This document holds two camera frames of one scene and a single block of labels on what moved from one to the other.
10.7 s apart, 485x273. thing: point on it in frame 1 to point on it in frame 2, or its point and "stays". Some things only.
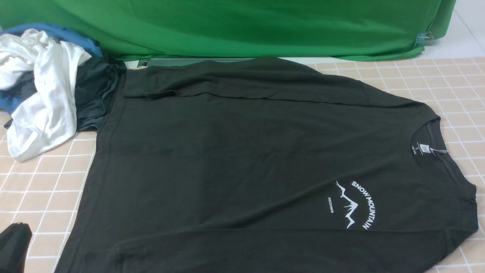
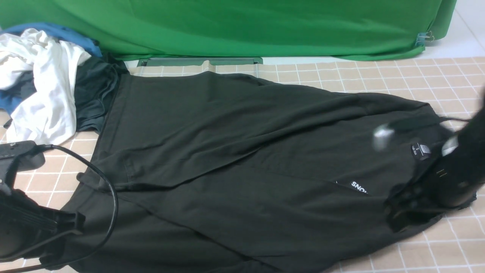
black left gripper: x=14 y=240 to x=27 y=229
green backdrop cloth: x=329 y=30 stays
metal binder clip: x=423 y=39 stays
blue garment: x=10 y=98 stays
